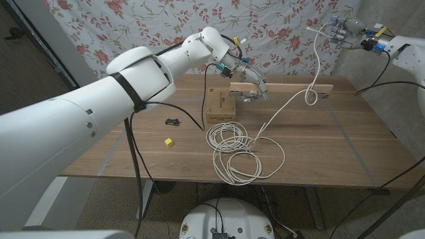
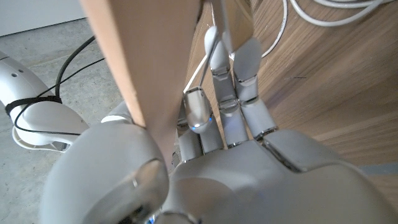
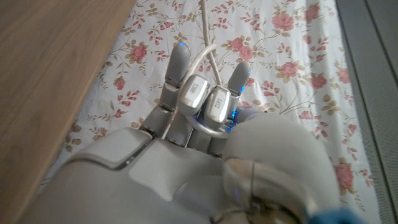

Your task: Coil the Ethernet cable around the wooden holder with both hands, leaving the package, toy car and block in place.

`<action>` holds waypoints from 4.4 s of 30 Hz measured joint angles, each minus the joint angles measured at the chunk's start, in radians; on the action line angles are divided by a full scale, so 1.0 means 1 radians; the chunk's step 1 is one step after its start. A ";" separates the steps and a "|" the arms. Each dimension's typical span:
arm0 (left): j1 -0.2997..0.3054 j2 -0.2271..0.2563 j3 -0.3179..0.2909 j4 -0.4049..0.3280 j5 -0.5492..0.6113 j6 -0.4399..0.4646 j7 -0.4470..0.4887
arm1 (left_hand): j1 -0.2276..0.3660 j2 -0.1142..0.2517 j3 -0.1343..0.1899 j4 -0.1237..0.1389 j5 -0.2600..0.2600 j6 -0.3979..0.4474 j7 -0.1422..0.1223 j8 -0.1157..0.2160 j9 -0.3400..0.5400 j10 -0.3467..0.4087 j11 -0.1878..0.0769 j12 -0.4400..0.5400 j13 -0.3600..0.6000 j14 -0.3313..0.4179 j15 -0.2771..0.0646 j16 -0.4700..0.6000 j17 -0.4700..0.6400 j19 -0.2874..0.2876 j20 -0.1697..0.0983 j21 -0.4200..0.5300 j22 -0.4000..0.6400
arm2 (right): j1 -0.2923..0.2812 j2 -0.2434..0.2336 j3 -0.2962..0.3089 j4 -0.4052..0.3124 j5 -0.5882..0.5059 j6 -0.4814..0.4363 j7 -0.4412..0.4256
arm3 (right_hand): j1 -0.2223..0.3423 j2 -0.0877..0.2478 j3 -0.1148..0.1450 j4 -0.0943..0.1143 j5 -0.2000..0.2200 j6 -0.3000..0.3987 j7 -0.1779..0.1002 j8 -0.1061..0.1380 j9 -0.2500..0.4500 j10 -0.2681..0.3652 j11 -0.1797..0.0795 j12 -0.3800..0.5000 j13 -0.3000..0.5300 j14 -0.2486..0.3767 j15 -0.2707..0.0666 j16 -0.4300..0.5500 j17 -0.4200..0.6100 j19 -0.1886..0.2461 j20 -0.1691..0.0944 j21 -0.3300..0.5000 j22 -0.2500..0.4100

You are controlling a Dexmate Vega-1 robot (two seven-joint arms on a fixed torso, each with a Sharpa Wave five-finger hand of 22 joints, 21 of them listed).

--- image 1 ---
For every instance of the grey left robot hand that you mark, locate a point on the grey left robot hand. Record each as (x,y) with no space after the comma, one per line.
(250,75)

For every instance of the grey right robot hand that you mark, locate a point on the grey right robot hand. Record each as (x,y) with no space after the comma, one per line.
(352,30)

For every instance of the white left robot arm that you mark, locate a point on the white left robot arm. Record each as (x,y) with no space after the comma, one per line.
(99,109)

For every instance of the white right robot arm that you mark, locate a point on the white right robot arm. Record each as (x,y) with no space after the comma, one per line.
(408,53)

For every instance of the brown cardboard package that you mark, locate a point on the brown cardboard package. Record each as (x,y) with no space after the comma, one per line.
(219,109)

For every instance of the yellow block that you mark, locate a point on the yellow block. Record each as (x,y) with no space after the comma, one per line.
(169,142)

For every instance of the floral backdrop cloth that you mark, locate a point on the floral backdrop cloth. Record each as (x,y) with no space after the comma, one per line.
(282,20)

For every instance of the small black clip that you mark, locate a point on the small black clip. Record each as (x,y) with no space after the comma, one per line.
(172,122)

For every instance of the black round floor object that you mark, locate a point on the black round floor object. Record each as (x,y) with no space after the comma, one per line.
(166,187)

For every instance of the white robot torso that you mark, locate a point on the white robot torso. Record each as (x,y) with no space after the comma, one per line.
(229,219)

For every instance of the grey table leg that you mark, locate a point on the grey table leg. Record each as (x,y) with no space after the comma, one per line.
(314,206)
(147,196)

